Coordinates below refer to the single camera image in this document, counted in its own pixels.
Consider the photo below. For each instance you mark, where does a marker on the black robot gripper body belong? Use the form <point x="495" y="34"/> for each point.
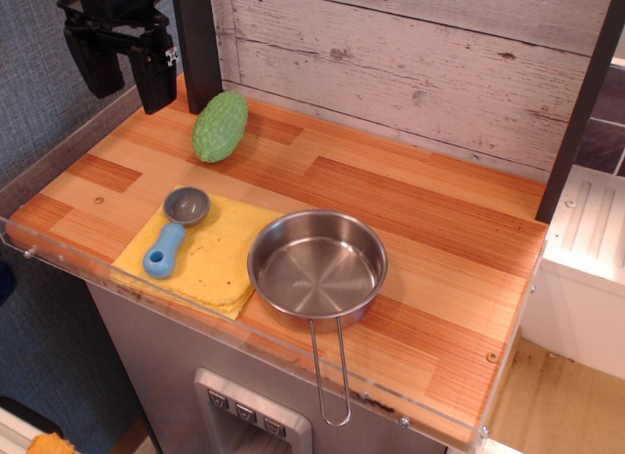
<point x="115" y="25"/>

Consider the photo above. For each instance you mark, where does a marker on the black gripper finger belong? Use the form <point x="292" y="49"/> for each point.
<point x="97" y="63"/>
<point x="153" y="60"/>

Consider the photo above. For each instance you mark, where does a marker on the stainless steel pot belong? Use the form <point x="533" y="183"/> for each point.
<point x="322" y="270"/>

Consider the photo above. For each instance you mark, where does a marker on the green bumpy toy gourd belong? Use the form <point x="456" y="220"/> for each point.
<point x="220" y="127"/>

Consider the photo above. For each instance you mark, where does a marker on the blue grey toy scoop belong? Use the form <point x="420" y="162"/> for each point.
<point x="183" y="207"/>

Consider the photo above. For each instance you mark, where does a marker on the yellow folded cloth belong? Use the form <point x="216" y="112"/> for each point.
<point x="211" y="266"/>

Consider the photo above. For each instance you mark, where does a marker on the silver toy fridge cabinet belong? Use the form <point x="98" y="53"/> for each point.
<point x="204" y="391"/>

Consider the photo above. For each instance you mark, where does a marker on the orange object bottom left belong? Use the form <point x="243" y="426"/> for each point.
<point x="50" y="443"/>

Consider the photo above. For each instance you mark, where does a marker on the dark left vertical post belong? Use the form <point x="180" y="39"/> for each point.
<point x="198" y="39"/>

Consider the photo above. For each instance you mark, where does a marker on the dark vertical post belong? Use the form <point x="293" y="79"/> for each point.
<point x="589" y="92"/>
<point x="198" y="39"/>

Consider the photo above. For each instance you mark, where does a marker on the clear acrylic guard rail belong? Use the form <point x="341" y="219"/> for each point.
<point x="432" y="348"/>

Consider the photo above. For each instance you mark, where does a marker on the dark right vertical post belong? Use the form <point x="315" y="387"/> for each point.
<point x="589" y="92"/>

